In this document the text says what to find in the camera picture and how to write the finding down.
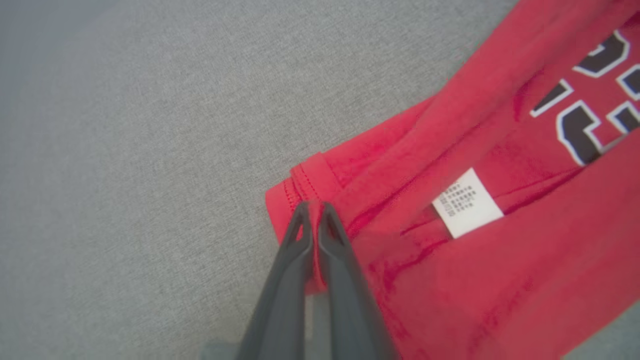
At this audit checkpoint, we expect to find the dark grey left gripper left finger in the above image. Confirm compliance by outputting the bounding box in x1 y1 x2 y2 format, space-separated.
235 201 315 360

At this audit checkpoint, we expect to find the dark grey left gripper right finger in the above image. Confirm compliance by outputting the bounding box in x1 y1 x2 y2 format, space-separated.
317 202 401 360

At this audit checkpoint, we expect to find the red white basketball jersey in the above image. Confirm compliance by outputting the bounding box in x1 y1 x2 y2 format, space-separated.
265 0 640 360

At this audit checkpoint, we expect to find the grey fabric sofa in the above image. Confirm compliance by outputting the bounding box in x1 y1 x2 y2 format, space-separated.
0 0 640 360

